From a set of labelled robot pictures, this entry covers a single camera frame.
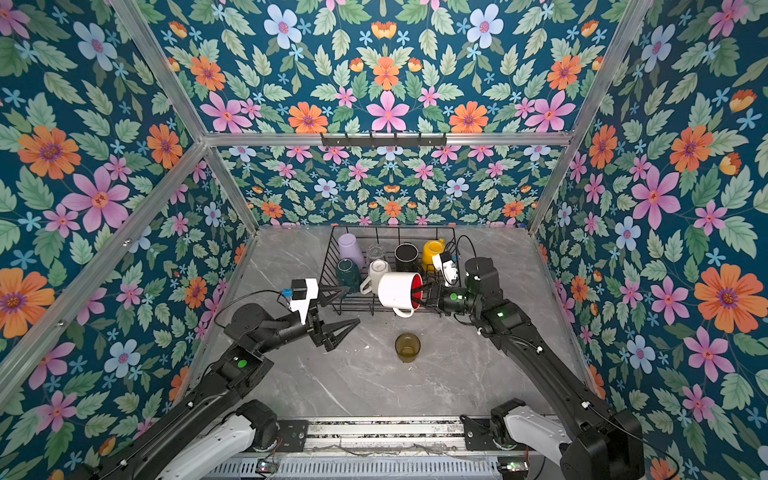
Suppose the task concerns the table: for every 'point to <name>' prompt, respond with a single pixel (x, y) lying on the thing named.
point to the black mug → (406, 255)
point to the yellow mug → (432, 247)
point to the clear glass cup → (376, 251)
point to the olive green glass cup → (407, 346)
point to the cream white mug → (376, 268)
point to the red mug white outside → (401, 291)
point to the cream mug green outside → (347, 274)
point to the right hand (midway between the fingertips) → (408, 294)
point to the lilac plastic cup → (350, 249)
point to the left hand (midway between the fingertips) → (351, 303)
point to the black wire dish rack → (391, 269)
